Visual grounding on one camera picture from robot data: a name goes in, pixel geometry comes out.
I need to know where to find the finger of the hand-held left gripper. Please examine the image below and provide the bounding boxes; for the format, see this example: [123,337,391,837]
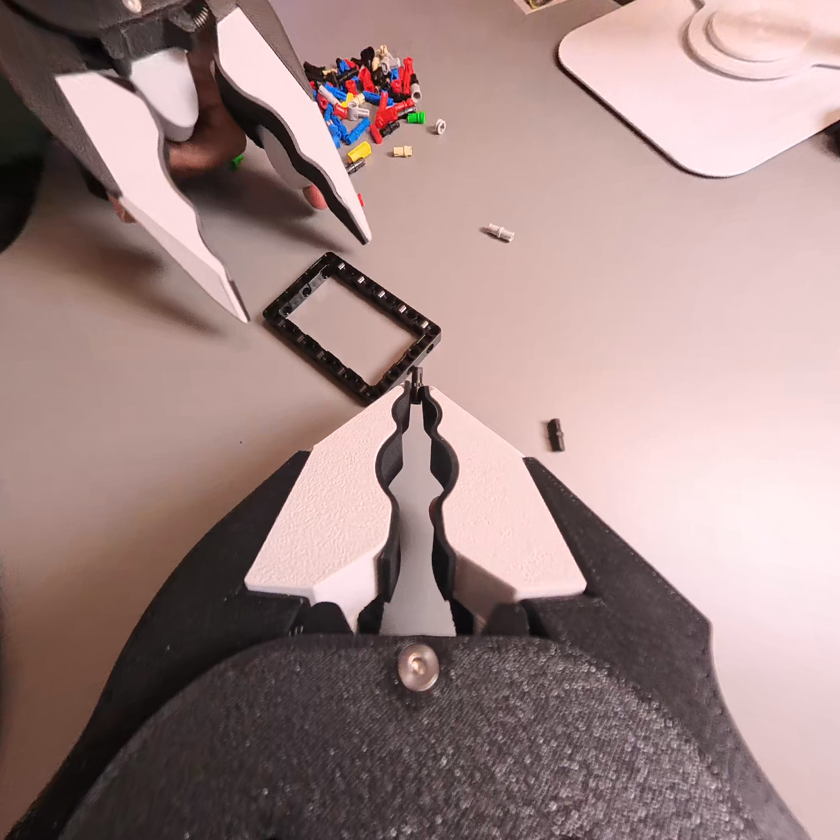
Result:
[213,8,374,246]
[54,69,252,324]

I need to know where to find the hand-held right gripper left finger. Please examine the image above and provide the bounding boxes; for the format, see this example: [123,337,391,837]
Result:
[244,386,417,634]

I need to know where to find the person's left hand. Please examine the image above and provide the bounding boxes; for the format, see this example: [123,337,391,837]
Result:
[166,29,330,212]

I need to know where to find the pile of lego pieces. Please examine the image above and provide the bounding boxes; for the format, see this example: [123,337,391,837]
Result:
[228,45,450,207]

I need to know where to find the white book stand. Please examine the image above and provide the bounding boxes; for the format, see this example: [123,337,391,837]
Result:
[558,0,840,178]

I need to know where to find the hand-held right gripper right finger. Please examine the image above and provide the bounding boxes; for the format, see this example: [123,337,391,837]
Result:
[420,386,588,634]

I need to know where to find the black lego frame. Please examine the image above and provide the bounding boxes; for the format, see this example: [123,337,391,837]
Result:
[262,251,442,404]

